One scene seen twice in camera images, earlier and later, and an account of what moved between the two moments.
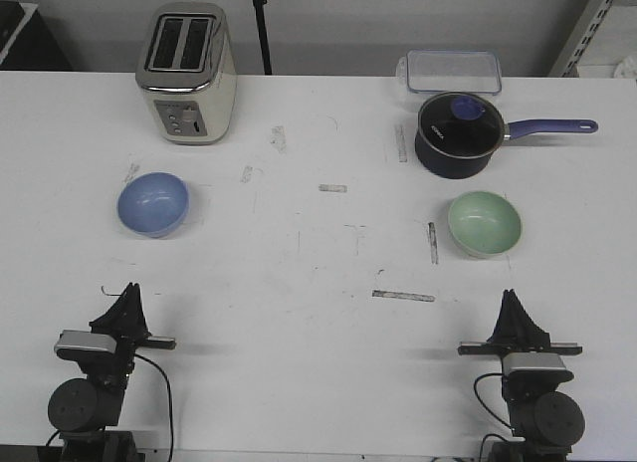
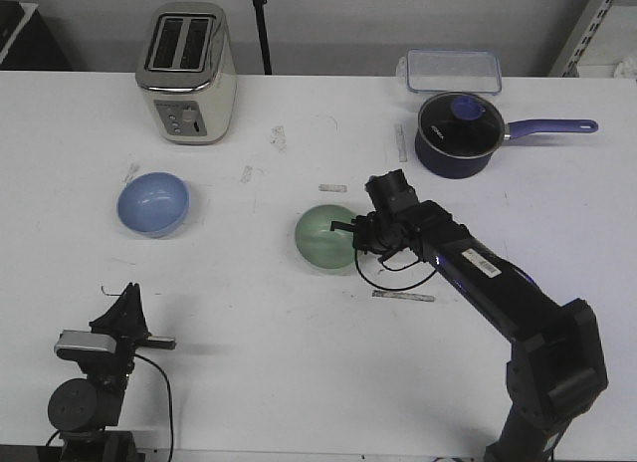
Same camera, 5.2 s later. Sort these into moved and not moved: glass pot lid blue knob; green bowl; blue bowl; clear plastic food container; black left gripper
Moved: green bowl
Not moved: blue bowl; clear plastic food container; black left gripper; glass pot lid blue knob
